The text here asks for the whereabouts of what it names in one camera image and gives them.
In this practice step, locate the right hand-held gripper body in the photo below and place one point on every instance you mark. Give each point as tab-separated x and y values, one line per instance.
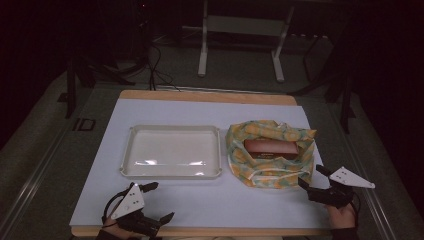
333	195

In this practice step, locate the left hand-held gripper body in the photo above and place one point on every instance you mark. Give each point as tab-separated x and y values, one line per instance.
128	202

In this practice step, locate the yellow green patterned cloth bag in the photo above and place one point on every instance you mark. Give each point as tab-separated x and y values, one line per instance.
266	173

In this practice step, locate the person's right hand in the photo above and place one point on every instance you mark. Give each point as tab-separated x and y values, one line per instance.
340	216

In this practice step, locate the person's left hand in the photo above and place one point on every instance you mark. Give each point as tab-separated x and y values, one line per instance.
113	228

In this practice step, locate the white plastic tray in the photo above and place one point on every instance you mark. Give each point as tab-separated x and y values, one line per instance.
173	151

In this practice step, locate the white table mat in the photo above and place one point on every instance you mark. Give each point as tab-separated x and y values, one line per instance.
206	200

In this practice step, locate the reddish brown box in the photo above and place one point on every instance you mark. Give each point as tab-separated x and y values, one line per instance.
270	148

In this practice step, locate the black metal stand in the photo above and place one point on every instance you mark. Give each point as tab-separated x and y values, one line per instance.
71	86
346	100

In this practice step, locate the white metal stand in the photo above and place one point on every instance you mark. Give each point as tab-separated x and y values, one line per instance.
243	25

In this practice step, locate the black floor bracket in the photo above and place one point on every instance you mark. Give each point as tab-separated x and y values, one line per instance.
84	124

